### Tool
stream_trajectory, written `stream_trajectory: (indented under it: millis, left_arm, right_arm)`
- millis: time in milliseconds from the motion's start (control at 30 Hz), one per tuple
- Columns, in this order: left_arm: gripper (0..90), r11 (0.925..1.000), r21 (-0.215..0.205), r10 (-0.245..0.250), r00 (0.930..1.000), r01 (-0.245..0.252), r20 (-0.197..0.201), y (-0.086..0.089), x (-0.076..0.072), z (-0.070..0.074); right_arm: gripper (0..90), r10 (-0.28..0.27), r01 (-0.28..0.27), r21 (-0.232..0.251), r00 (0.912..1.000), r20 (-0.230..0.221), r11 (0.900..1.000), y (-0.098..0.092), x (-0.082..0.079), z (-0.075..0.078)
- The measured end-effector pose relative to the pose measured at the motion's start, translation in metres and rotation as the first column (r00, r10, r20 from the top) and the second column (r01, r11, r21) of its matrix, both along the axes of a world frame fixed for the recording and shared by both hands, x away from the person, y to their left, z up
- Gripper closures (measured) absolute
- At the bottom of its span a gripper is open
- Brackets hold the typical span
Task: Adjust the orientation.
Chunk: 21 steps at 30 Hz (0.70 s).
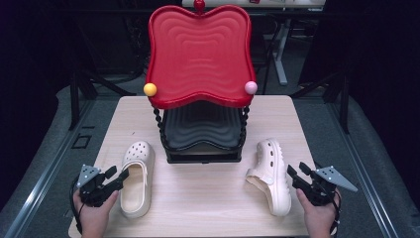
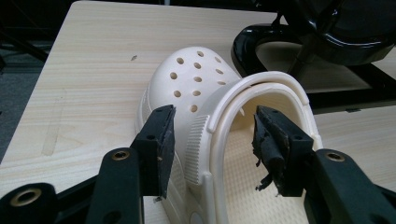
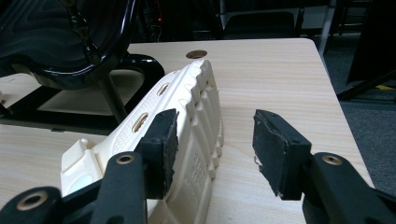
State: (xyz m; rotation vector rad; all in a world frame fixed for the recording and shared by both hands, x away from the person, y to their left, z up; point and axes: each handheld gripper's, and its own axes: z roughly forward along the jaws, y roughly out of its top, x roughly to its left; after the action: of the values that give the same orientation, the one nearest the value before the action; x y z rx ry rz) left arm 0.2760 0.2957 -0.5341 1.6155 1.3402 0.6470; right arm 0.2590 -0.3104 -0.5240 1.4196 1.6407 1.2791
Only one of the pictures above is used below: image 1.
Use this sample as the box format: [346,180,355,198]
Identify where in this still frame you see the person's left hand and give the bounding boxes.
[72,189,120,233]

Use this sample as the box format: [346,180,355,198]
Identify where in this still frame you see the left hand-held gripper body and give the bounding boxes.
[76,164,119,208]

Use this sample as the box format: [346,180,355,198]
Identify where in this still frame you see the red and black two-tier rack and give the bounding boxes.
[143,0,259,165]

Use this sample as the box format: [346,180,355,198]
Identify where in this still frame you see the black metal stand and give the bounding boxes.
[289,70,352,135]
[67,69,137,131]

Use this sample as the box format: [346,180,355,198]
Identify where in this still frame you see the black cable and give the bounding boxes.
[329,189,342,236]
[69,183,84,234]

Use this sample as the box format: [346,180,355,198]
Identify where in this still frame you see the person's right hand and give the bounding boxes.
[295,188,343,233]

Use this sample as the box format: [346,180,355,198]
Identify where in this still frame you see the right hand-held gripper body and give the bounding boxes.
[304,165,359,207]

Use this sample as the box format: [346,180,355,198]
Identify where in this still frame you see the cream clog shoe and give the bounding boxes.
[245,138,293,218]
[119,141,157,219]

